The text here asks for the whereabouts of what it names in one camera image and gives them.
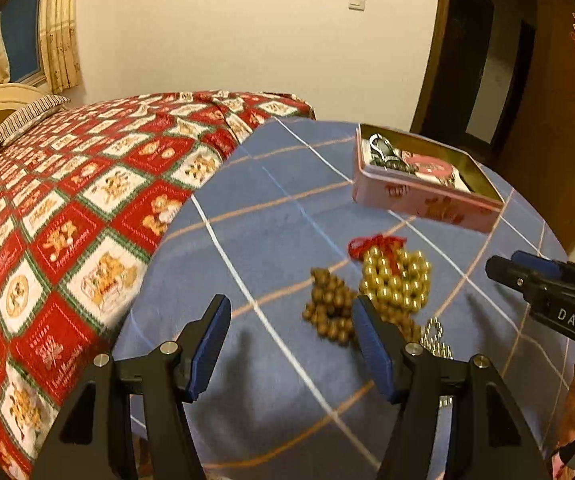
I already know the pink bangle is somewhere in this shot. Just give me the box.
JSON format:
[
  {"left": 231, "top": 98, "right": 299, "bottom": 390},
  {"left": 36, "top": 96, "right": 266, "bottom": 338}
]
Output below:
[{"left": 401, "top": 152, "right": 461, "bottom": 182}]

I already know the silver metal keyring clip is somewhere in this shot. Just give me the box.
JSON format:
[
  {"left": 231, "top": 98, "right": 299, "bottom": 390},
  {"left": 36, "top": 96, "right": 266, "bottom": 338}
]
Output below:
[{"left": 368, "top": 133, "right": 394, "bottom": 162}]

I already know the blue checked tablecloth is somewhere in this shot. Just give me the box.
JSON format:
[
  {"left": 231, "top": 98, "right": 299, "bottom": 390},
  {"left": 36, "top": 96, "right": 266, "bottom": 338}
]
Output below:
[{"left": 112, "top": 119, "right": 571, "bottom": 472}]

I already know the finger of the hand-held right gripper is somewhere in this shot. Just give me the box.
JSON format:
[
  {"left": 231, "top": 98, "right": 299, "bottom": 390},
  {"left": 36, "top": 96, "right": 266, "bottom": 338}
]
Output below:
[
  {"left": 511, "top": 251, "right": 567, "bottom": 281},
  {"left": 486, "top": 255, "right": 543, "bottom": 293}
]

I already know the window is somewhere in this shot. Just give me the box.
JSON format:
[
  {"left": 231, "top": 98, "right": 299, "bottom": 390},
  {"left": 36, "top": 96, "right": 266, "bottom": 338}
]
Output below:
[{"left": 0, "top": 0, "right": 48, "bottom": 87}]

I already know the pink metal tin box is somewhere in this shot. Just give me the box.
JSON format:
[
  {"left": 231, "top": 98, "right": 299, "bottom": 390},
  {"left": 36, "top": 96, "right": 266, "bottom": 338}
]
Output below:
[{"left": 351, "top": 123, "right": 505, "bottom": 235}]

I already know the gold bead bracelet red tassel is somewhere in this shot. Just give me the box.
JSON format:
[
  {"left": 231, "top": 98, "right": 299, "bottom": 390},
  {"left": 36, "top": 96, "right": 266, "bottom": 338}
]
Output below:
[{"left": 359, "top": 245, "right": 433, "bottom": 314}]

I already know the red patterned bed quilt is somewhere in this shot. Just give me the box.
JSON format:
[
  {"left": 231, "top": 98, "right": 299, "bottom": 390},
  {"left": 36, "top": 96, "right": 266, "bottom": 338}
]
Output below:
[{"left": 0, "top": 91, "right": 317, "bottom": 480}]

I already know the brown wooden door frame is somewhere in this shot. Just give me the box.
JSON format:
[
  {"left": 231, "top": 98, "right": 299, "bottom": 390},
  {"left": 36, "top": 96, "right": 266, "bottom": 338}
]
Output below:
[{"left": 409, "top": 0, "right": 454, "bottom": 134}]

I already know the striped pillow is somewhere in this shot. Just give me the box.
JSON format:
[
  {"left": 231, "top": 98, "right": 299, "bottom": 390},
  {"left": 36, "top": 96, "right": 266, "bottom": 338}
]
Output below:
[{"left": 0, "top": 94, "right": 71, "bottom": 149}]

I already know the red knotted cord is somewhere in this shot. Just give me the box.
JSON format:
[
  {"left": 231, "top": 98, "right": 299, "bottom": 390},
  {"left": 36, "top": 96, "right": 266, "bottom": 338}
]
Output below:
[{"left": 348, "top": 234, "right": 409, "bottom": 273}]

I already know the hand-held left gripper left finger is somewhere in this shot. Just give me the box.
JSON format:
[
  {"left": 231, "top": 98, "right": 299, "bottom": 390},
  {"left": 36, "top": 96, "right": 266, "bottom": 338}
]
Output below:
[{"left": 30, "top": 294, "right": 232, "bottom": 480}]

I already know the silver ball chain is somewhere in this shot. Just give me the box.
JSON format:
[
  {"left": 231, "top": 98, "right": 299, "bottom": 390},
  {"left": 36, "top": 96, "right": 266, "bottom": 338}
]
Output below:
[{"left": 419, "top": 318, "right": 457, "bottom": 407}]

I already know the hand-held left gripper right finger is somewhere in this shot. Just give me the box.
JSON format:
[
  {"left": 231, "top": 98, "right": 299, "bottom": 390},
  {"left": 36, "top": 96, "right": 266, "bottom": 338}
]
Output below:
[{"left": 351, "top": 295, "right": 551, "bottom": 480}]

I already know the brown wooden bead bracelet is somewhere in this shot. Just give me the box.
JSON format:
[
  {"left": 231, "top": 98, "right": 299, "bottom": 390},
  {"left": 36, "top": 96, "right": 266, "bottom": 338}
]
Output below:
[{"left": 302, "top": 268, "right": 422, "bottom": 344}]

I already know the brown wooden door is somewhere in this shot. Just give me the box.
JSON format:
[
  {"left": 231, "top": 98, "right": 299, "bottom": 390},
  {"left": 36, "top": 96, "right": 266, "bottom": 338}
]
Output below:
[{"left": 496, "top": 0, "right": 575, "bottom": 256}]

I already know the green jade bangle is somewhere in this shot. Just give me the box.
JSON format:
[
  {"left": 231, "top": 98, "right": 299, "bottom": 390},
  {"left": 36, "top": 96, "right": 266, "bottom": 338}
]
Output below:
[{"left": 370, "top": 156, "right": 416, "bottom": 174}]

